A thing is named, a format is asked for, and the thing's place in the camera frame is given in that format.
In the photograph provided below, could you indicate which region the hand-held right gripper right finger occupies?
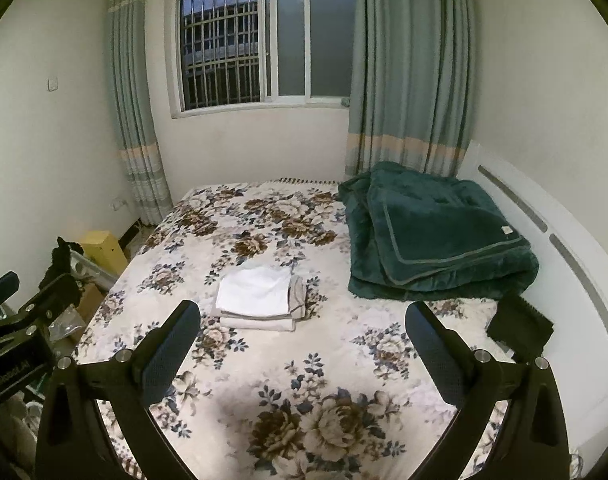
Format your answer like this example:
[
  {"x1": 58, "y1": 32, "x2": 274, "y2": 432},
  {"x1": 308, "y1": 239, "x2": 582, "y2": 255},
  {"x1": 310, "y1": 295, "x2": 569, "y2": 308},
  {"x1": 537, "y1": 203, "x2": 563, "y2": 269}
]
[{"x1": 405, "y1": 301, "x2": 571, "y2": 480}]

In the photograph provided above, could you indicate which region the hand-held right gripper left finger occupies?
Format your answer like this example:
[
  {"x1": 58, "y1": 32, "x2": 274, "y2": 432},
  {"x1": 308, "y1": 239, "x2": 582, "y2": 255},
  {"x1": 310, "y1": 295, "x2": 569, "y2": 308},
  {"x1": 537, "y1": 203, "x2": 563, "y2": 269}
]
[{"x1": 35, "y1": 300, "x2": 203, "y2": 480}]

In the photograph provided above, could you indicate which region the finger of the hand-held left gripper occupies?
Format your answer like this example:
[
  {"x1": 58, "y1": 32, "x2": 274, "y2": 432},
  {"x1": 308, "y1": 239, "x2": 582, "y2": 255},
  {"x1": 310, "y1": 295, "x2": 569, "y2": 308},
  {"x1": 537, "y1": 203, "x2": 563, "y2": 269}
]
[
  {"x1": 16, "y1": 272, "x2": 81, "y2": 328},
  {"x1": 0, "y1": 271, "x2": 21, "y2": 314}
]

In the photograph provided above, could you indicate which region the white t-shirt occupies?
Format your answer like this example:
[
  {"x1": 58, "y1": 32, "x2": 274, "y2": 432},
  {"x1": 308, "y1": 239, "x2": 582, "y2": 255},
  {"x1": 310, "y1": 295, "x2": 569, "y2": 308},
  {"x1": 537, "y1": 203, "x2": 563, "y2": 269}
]
[{"x1": 215, "y1": 266, "x2": 293, "y2": 319}]

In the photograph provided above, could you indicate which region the black hanging clothing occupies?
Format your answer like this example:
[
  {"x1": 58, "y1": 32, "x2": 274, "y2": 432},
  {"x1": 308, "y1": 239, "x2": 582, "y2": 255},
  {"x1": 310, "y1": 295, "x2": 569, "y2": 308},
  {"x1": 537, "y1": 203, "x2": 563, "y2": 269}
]
[{"x1": 38, "y1": 236, "x2": 84, "y2": 292}]

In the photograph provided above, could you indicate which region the clear plastic bag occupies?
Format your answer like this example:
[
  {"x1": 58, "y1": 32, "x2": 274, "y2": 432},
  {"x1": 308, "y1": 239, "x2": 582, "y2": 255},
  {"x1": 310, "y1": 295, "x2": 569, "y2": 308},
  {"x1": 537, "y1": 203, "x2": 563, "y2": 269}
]
[{"x1": 48, "y1": 307, "x2": 92, "y2": 344}]

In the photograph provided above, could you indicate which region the cardboard box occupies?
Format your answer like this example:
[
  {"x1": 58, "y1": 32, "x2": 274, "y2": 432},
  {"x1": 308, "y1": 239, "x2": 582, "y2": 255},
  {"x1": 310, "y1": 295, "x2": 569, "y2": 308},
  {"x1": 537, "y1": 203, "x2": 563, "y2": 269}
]
[{"x1": 76, "y1": 285, "x2": 105, "y2": 322}]

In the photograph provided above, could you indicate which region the grey metal rack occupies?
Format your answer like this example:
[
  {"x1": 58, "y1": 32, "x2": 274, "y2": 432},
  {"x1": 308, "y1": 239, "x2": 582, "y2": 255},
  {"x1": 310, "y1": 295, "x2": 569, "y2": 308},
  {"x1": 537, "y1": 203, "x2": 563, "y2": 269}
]
[{"x1": 71, "y1": 252, "x2": 119, "y2": 289}]

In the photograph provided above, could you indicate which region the yellow box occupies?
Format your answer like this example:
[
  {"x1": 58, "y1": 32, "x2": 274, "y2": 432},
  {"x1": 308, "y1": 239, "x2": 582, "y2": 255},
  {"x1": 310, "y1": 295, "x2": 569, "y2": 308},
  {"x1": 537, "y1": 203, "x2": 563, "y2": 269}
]
[{"x1": 81, "y1": 230, "x2": 130, "y2": 279}]

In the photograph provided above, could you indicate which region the black cloth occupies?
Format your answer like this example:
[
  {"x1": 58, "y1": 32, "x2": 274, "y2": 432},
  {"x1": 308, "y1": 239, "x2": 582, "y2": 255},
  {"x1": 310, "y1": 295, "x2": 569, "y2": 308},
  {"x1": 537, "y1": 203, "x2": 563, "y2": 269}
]
[{"x1": 486, "y1": 294, "x2": 555, "y2": 364}]

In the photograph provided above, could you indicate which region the folded cream garment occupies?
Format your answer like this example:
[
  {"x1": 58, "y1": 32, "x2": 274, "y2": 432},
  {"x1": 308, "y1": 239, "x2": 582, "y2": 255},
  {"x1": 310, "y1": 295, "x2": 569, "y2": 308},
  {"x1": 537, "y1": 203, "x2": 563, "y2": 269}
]
[{"x1": 219, "y1": 314, "x2": 297, "y2": 333}]

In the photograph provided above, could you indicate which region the bed with floral blanket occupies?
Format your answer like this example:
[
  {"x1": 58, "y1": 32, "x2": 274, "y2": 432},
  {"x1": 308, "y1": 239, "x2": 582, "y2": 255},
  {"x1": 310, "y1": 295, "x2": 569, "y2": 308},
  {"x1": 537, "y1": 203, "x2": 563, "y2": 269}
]
[{"x1": 71, "y1": 177, "x2": 581, "y2": 480}]

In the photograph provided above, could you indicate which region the dark green quilt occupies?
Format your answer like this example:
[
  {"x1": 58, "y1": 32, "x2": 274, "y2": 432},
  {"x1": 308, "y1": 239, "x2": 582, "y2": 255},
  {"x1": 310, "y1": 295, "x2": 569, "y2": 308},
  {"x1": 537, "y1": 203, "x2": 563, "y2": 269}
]
[{"x1": 338, "y1": 161, "x2": 540, "y2": 303}]

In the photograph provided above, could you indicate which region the folded beige garment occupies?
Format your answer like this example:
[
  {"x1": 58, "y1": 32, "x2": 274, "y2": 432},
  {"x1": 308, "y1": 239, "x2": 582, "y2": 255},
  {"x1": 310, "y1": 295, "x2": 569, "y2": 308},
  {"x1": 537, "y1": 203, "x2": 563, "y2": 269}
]
[{"x1": 211, "y1": 274, "x2": 309, "y2": 321}]

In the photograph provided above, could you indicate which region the white headboard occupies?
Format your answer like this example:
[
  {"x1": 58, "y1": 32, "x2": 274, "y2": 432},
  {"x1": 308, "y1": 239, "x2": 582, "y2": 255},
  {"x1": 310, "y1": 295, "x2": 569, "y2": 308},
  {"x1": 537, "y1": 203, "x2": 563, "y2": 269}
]
[{"x1": 456, "y1": 141, "x2": 608, "y2": 378}]

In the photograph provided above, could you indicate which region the green striped curtain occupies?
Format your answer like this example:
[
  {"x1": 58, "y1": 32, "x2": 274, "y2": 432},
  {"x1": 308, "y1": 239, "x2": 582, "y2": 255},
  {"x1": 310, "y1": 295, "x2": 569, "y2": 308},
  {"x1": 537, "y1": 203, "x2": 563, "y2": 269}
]
[
  {"x1": 106, "y1": 0, "x2": 174, "y2": 226},
  {"x1": 345, "y1": 0, "x2": 478, "y2": 182}
]

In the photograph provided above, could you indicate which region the barred window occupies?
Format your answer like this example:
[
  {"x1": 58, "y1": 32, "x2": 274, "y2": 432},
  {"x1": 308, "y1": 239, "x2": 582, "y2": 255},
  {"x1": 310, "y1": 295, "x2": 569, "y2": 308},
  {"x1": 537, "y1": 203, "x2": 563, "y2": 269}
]
[{"x1": 166, "y1": 0, "x2": 357, "y2": 120}]

